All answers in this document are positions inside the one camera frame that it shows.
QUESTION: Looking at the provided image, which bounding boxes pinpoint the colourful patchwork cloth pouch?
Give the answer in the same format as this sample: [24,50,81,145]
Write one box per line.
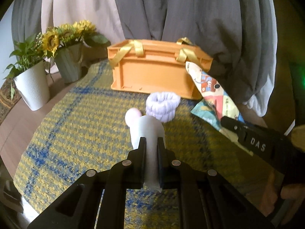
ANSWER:
[186,61,253,156]

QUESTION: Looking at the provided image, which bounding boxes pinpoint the white cloth pink-eared plush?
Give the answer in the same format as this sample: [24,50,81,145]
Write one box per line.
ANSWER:
[125,108,165,192]

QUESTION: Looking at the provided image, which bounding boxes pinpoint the operator hand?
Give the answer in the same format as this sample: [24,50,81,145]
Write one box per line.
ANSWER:
[259,170,304,224]

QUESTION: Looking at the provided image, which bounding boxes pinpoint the lavender fuzzy scrunchie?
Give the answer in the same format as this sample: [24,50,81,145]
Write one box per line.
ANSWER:
[145,92,181,123]

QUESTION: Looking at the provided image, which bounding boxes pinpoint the grey curtain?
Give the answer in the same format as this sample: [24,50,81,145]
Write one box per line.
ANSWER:
[11,0,261,104]

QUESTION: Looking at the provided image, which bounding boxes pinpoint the white ribbed plant pot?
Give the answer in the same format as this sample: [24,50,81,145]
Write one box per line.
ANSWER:
[14,61,50,111]

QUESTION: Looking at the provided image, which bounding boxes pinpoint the patterned brown rug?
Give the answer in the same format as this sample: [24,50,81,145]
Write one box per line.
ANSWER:
[0,79,21,124]

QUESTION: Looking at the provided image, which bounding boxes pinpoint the orange plastic crate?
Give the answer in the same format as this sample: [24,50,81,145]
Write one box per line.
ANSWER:
[108,38,213,100]

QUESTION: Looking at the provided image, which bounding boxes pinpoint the grey ribbed flower vase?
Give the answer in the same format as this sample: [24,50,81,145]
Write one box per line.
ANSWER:
[55,43,83,84]

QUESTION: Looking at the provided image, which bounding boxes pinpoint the green leafy plant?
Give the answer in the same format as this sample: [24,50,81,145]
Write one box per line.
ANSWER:
[4,32,45,80]

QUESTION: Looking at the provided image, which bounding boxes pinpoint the yellow sunflower bouquet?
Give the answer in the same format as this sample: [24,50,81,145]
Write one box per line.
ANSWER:
[37,20,110,58]

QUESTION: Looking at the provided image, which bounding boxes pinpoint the beige curtain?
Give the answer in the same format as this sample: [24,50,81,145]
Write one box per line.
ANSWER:
[41,0,125,44]

